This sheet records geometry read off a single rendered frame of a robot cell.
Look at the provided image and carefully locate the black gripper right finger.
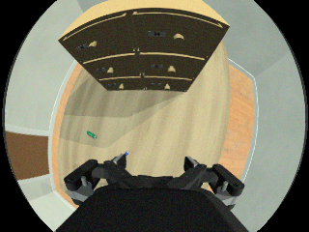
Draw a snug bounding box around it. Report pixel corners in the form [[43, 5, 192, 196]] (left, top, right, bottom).
[[167, 157, 244, 210]]

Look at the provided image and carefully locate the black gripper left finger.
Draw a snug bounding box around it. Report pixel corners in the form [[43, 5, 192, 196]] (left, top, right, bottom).
[[64, 154, 144, 206]]

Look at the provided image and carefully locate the small tan chest of drawers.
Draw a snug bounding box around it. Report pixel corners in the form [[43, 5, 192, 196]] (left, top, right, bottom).
[[58, 0, 230, 92]]

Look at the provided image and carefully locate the dark brown drawer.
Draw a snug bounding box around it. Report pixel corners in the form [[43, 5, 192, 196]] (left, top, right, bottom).
[[63, 14, 134, 62], [140, 52, 205, 78], [83, 53, 140, 78], [132, 11, 223, 57], [145, 76, 192, 91], [99, 76, 144, 90]]

